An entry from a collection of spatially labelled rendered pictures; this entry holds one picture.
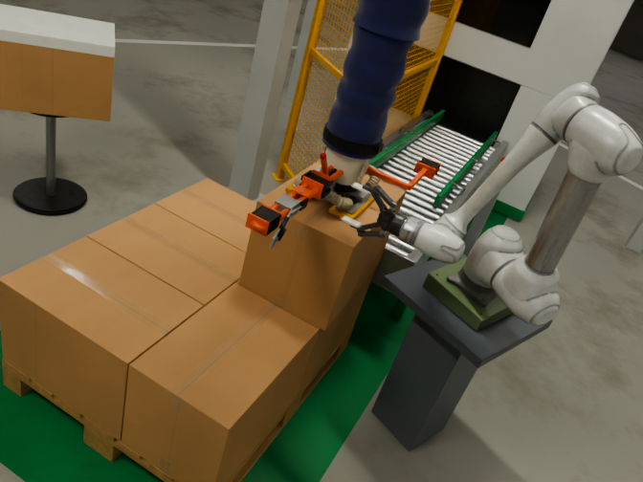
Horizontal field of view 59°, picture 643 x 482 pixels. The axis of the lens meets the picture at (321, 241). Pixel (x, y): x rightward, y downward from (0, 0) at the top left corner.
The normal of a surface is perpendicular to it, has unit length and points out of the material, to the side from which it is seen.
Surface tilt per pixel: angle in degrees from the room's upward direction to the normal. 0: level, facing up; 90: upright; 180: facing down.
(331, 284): 90
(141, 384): 90
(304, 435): 0
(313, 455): 0
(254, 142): 90
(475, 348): 0
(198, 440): 90
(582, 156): 105
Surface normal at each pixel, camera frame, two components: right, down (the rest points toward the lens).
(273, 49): -0.45, 0.38
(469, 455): 0.25, -0.81
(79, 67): 0.28, 0.58
